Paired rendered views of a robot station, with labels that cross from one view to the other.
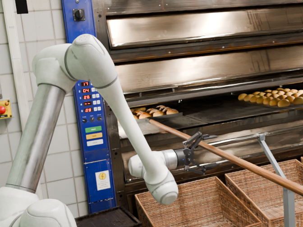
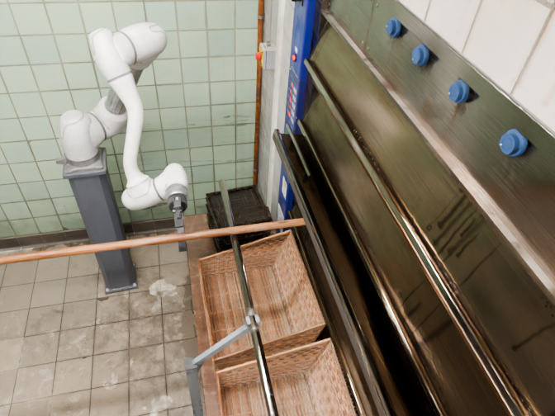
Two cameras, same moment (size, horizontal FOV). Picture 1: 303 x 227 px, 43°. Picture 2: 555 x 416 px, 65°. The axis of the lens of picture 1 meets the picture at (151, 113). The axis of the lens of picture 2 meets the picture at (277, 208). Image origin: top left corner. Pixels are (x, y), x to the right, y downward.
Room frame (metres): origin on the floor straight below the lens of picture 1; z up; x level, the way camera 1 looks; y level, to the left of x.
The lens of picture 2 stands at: (2.11, -1.36, 2.44)
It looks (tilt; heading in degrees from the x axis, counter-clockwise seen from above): 44 degrees down; 92
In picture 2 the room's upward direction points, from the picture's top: 5 degrees clockwise
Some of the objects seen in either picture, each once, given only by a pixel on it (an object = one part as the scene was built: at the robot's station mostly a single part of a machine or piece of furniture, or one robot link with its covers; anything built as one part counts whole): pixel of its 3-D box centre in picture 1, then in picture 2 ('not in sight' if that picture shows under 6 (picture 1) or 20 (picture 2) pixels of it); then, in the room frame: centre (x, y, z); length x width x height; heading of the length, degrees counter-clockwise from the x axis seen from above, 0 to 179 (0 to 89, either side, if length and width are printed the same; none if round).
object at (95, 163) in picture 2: not in sight; (79, 157); (1.03, 0.32, 1.03); 0.22 x 0.18 x 0.06; 22
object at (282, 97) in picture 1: (282, 96); not in sight; (3.04, -1.06, 1.21); 0.61 x 0.48 x 0.06; 19
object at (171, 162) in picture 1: (168, 159); (177, 196); (1.64, -0.06, 1.19); 0.09 x 0.06 x 0.09; 18
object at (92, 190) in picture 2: not in sight; (105, 228); (1.05, 0.33, 0.50); 0.21 x 0.21 x 1.00; 22
